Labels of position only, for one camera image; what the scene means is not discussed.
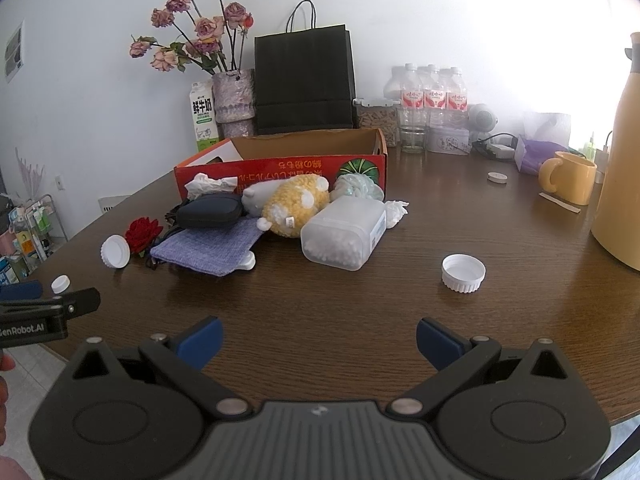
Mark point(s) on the white tissue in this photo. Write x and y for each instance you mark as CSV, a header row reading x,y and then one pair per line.
x,y
205,185
396,211

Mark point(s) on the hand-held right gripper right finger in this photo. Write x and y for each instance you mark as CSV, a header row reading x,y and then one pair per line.
x,y
435,342

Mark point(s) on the yellow thermos jug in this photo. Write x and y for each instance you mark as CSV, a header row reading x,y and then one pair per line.
x,y
620,185

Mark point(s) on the brown wooden desktop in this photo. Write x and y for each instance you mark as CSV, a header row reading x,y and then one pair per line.
x,y
350,310

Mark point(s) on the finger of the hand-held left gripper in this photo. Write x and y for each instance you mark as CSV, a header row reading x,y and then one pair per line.
x,y
82,301
22,290

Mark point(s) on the white green milk carton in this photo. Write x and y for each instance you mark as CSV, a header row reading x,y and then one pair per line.
x,y
202,115

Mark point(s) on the purple tissue pack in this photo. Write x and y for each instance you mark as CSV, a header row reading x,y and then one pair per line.
x,y
535,157

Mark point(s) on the white floral tin box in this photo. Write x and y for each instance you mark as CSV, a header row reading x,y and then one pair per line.
x,y
447,141

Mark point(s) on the white ribbed jar lid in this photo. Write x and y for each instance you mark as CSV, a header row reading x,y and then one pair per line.
x,y
115,252
462,275

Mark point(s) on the purple textured vase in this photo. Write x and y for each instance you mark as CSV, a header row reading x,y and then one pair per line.
x,y
232,95

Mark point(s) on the orange cardboard box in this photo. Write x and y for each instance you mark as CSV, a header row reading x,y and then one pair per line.
x,y
300,162

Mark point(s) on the small white plastic piece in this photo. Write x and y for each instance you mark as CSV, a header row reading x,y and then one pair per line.
x,y
247,261

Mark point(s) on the pack of water bottles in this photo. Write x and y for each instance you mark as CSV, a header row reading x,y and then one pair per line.
x,y
432,97

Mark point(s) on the black paper bag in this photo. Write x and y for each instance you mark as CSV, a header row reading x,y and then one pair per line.
x,y
300,75

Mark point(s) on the yellow mug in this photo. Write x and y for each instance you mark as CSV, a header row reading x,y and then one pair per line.
x,y
572,180

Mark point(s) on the white round desk gadget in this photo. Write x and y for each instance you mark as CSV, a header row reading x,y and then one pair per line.
x,y
482,116

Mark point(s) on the dried pink rose bouquet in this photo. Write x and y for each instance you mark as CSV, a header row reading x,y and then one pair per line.
x,y
205,27

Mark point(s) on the white power adapter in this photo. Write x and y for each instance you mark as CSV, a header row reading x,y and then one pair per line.
x,y
500,150

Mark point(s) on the red artificial rose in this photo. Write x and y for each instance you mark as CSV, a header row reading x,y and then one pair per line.
x,y
142,232

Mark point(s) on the small green bottle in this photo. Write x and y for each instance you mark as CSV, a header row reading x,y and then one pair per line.
x,y
591,150

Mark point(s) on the black zip case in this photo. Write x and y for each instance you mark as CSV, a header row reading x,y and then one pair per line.
x,y
210,210

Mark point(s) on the white wall outlet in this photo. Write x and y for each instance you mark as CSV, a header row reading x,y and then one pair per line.
x,y
60,182

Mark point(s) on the yellow plush toy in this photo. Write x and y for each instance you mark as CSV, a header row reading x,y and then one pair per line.
x,y
292,205

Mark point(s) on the metal storage rack with bottles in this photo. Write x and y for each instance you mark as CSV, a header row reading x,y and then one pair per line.
x,y
30,240

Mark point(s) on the clear drinking glass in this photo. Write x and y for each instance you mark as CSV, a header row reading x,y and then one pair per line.
x,y
413,140

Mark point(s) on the thin wooden stick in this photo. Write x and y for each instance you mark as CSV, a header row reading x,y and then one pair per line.
x,y
557,202

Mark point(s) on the purple dried grass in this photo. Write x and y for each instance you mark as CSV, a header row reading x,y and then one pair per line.
x,y
30,172

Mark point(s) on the clear seed storage container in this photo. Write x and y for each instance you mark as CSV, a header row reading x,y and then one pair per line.
x,y
380,120

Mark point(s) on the clear plastic bag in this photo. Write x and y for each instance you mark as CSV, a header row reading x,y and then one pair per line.
x,y
355,187

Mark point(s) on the purple fabric pouch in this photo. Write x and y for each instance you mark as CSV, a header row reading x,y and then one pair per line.
x,y
210,250

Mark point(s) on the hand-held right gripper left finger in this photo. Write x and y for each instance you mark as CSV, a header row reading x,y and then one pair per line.
x,y
205,340

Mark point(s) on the person's left hand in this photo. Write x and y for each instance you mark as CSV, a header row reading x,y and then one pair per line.
x,y
5,362

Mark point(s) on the white printed board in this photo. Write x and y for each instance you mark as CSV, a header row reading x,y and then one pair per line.
x,y
112,204

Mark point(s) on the clear container of white beads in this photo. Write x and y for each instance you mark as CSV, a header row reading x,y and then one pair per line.
x,y
340,235

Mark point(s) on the small white bottle cap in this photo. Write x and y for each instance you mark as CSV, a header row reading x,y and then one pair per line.
x,y
61,285
496,177

